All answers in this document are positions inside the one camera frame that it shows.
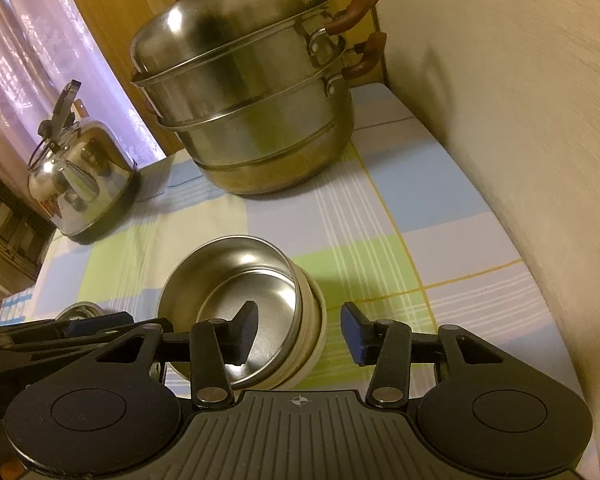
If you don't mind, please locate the round stainless steel plate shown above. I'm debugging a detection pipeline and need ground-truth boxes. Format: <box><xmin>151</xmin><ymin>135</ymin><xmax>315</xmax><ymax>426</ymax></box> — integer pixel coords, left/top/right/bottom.
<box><xmin>55</xmin><ymin>301</ymin><xmax>107</xmax><ymax>322</ymax></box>

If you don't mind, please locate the plain cream bowl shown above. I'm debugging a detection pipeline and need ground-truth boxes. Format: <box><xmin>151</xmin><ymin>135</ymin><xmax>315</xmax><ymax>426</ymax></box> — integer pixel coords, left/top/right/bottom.
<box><xmin>275</xmin><ymin>279</ymin><xmax>329</xmax><ymax>392</ymax></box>

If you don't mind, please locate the stainless steel kettle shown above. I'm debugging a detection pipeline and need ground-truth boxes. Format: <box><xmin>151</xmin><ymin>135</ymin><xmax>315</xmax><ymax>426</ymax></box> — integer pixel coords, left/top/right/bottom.
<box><xmin>27</xmin><ymin>80</ymin><xmax>141</xmax><ymax>246</ymax></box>

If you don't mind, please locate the stainless steel steamer pot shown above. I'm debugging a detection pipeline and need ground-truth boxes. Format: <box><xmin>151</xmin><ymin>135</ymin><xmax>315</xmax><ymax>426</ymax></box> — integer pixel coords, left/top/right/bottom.
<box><xmin>130</xmin><ymin>0</ymin><xmax>388</xmax><ymax>196</ymax></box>

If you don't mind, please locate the blue white checked cloth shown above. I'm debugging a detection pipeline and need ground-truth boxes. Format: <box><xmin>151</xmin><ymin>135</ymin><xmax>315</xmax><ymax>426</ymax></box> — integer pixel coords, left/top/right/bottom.
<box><xmin>0</xmin><ymin>285</ymin><xmax>38</xmax><ymax>323</ymax></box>

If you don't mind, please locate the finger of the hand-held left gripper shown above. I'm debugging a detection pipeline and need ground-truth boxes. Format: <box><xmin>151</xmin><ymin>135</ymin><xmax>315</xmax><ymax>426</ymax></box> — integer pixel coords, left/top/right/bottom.
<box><xmin>0</xmin><ymin>329</ymin><xmax>131</xmax><ymax>363</ymax></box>
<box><xmin>0</xmin><ymin>311</ymin><xmax>135</xmax><ymax>350</ymax></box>

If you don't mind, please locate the lilac lace curtain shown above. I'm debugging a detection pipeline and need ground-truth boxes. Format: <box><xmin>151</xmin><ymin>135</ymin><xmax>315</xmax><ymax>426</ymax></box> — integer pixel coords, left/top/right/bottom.
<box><xmin>0</xmin><ymin>0</ymin><xmax>167</xmax><ymax>173</ymax></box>

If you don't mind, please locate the stainless steel bowl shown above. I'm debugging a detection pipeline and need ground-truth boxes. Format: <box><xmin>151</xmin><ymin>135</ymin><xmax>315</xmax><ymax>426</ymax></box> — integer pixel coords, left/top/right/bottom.
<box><xmin>156</xmin><ymin>236</ymin><xmax>302</xmax><ymax>392</ymax></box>

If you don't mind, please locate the dark shelf unit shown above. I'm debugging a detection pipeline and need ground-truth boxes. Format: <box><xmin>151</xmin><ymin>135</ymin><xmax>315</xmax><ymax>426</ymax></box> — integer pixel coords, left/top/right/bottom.
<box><xmin>0</xmin><ymin>157</ymin><xmax>57</xmax><ymax>283</ymax></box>

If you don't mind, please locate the pastel checked tablecloth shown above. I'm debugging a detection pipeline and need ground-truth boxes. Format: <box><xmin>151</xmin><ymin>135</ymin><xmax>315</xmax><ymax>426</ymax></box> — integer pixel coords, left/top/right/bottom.
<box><xmin>0</xmin><ymin>82</ymin><xmax>598</xmax><ymax>480</ymax></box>

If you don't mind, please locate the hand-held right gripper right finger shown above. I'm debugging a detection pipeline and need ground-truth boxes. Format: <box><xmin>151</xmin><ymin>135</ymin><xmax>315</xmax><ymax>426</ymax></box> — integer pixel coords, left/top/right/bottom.
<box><xmin>340</xmin><ymin>301</ymin><xmax>512</xmax><ymax>407</ymax></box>

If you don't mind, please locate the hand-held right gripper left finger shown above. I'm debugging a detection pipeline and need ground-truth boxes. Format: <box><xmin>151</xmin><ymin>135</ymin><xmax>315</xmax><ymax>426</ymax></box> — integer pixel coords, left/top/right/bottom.
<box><xmin>82</xmin><ymin>300</ymin><xmax>259</xmax><ymax>407</ymax></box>

